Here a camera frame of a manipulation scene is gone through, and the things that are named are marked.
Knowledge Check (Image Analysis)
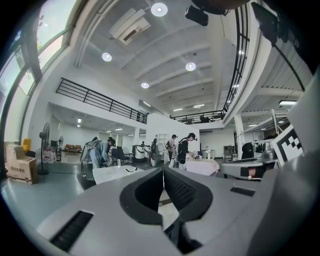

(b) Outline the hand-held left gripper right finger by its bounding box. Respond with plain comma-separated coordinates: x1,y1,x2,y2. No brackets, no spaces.
163,167,214,222

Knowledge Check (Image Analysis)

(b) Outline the yellow bin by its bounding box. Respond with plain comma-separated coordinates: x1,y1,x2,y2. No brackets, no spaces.
21,138,33,152

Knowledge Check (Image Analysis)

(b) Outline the black head-worn camera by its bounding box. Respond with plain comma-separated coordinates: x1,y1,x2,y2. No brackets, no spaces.
184,4,210,27

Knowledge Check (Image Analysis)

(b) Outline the white ceiling air conditioner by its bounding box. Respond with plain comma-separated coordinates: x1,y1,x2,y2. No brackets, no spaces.
108,7,152,46

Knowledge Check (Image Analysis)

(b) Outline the large glass window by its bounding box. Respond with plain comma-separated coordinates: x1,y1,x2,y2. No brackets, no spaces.
0,0,78,141

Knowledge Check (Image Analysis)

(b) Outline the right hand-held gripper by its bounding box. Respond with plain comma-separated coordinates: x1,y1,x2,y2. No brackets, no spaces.
219,72,320,180

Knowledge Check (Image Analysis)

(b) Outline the brown sofa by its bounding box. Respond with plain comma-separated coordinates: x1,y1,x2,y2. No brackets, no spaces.
64,144,83,154

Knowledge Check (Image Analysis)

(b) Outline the brown cardboard carton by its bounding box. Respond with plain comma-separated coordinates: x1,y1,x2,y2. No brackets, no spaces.
4,143,39,185

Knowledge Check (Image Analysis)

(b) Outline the black box device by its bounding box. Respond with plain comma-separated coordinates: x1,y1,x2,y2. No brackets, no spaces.
250,1,301,48

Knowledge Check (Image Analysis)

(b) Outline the tall black standing fan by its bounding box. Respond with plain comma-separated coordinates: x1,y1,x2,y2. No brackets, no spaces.
37,122,51,176

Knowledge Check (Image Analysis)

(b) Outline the pink covered table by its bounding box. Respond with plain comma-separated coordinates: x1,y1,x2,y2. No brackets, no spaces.
186,158,221,177

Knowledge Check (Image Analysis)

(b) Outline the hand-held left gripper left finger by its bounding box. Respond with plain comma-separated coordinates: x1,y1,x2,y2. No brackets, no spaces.
119,167,165,226

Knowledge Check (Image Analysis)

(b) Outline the long black balcony railing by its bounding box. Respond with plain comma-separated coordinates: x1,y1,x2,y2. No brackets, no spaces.
55,77,148,125

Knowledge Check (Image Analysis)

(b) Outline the group of clear water bottles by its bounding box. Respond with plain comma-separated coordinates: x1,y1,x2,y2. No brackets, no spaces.
43,148,57,165

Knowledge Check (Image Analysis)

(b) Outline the white shelf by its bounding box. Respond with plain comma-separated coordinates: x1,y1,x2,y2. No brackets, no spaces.
157,133,169,151

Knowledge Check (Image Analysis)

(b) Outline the dark office chair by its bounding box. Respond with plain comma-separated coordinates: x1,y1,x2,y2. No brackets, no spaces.
111,146,135,166

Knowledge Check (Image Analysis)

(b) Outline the white cart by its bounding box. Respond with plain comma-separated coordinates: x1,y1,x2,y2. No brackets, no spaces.
131,144,151,160

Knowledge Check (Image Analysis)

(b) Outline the white table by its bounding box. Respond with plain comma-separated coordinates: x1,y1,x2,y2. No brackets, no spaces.
92,164,146,185

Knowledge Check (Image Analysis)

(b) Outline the grey cabinet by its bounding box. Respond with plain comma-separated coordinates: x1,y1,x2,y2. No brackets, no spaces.
223,145,235,161

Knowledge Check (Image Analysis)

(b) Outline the black cable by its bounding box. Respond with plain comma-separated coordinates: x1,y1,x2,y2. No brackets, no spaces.
271,42,306,92

